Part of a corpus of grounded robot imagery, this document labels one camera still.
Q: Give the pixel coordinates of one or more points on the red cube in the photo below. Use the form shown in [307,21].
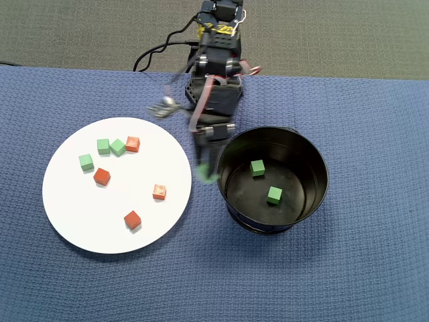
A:
[159,192]
[132,220]
[102,176]
[132,144]

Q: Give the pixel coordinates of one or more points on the green cube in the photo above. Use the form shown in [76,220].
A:
[103,146]
[205,176]
[275,195]
[86,162]
[257,167]
[117,147]

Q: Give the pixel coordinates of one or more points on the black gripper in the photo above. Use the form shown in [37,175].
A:
[217,129]

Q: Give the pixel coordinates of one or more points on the blue woven cloth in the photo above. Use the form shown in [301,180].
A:
[301,285]

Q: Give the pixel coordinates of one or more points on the black metal bucket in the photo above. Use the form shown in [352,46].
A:
[311,174]

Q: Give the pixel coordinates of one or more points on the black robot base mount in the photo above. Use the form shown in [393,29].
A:
[190,95]

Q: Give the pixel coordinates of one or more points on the white round plate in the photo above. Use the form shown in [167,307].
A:
[117,208]

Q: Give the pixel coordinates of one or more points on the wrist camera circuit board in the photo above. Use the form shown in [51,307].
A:
[162,107]

